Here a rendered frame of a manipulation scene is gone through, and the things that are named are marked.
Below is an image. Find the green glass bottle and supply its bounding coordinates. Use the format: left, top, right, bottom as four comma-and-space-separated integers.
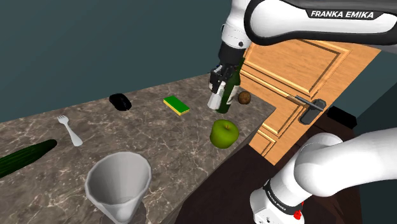
216, 57, 246, 115

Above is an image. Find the grey conical cup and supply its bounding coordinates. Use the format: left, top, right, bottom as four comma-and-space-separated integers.
84, 151, 153, 224

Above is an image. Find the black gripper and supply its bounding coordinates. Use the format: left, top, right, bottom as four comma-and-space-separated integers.
209, 41, 246, 94

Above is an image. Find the dark green cucumber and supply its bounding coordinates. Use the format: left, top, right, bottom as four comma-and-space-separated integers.
0, 139, 59, 179

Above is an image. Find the white plastic fork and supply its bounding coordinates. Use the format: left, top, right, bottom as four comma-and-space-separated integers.
57, 115, 84, 148

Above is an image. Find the brown kiwi fruit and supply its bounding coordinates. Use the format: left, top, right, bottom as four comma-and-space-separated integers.
237, 90, 252, 105

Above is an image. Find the green apple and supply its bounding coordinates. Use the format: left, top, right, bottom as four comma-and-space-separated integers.
209, 119, 240, 150

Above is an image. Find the green and yellow sponge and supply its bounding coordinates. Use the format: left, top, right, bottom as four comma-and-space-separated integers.
163, 95, 191, 116

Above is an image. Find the black lumpy object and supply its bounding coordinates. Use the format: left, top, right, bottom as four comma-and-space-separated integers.
108, 93, 133, 112

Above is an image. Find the wooden door with black handle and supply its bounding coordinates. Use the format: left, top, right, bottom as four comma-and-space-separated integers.
239, 38, 382, 166

